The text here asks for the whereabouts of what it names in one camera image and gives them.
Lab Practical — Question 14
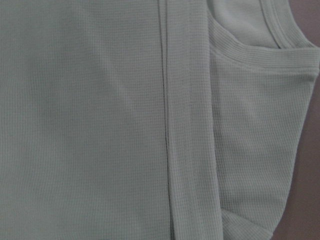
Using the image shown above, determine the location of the olive green long-sleeve shirt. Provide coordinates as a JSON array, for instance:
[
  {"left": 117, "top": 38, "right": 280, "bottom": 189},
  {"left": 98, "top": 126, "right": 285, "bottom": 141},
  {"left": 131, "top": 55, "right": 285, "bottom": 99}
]
[{"left": 0, "top": 0, "right": 320, "bottom": 240}]

